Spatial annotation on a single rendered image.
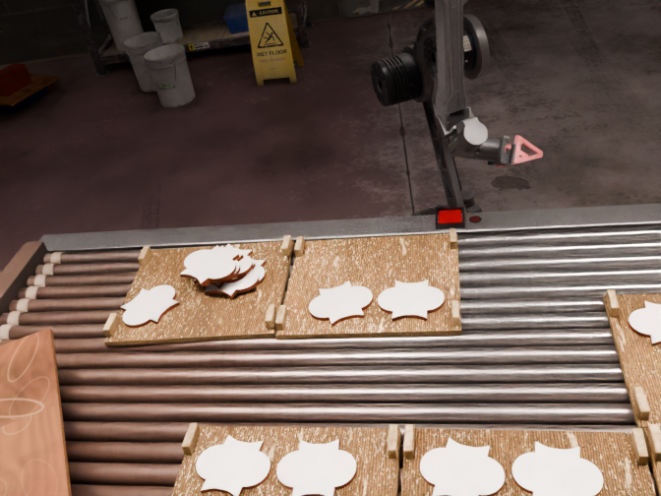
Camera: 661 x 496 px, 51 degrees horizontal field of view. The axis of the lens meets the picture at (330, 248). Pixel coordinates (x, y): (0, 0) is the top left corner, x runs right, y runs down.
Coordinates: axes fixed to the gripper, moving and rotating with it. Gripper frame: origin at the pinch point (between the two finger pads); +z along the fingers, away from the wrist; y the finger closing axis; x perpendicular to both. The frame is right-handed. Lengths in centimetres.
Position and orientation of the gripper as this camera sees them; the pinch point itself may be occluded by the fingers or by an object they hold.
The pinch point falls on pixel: (531, 155)
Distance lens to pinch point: 177.8
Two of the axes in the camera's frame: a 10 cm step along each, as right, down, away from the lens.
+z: 9.9, 1.2, 0.8
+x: 1.3, -9.9, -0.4
